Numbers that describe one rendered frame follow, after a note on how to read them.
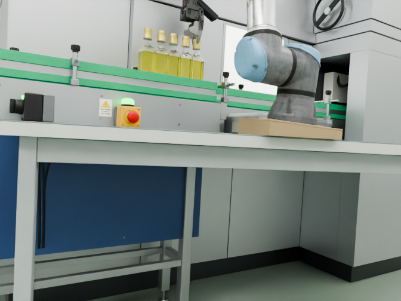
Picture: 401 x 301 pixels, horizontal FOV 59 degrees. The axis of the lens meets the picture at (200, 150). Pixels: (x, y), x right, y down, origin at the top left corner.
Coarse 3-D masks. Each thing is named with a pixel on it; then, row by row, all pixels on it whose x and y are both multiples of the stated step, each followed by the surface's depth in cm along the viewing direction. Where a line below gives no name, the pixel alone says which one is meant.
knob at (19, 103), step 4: (12, 100) 102; (16, 100) 102; (20, 100) 103; (12, 104) 102; (16, 104) 102; (20, 104) 102; (12, 108) 102; (16, 108) 102; (20, 108) 102; (12, 112) 102; (16, 112) 103; (20, 112) 103
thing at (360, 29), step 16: (352, 0) 194; (368, 0) 185; (384, 0) 189; (400, 0) 197; (352, 16) 193; (368, 16) 185; (384, 16) 190; (400, 16) 197; (320, 32) 211; (336, 32) 202; (352, 32) 193; (368, 32) 185; (384, 32) 190; (400, 32) 198; (320, 48) 211; (336, 48) 201; (352, 48) 193; (368, 48) 185; (384, 48) 191; (400, 48) 199; (336, 64) 224
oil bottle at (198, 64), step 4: (192, 56) 154; (196, 56) 154; (200, 56) 155; (196, 60) 154; (200, 60) 155; (196, 64) 154; (200, 64) 155; (196, 68) 154; (200, 68) 155; (196, 72) 154; (200, 72) 155; (192, 76) 153; (196, 76) 154; (200, 76) 155
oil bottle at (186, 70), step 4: (184, 52) 152; (184, 56) 150; (188, 56) 151; (184, 60) 150; (188, 60) 151; (192, 60) 152; (184, 64) 150; (188, 64) 151; (192, 64) 152; (180, 68) 150; (184, 68) 150; (188, 68) 151; (192, 68) 152; (180, 72) 150; (184, 72) 150; (188, 72) 151; (192, 72) 153; (184, 76) 150; (188, 76) 151
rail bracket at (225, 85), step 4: (224, 72) 146; (228, 72) 146; (224, 76) 146; (228, 76) 147; (224, 80) 146; (224, 84) 146; (228, 84) 145; (232, 84) 142; (224, 88) 146; (228, 88) 147; (224, 92) 146; (224, 96) 147; (224, 100) 146; (228, 100) 147
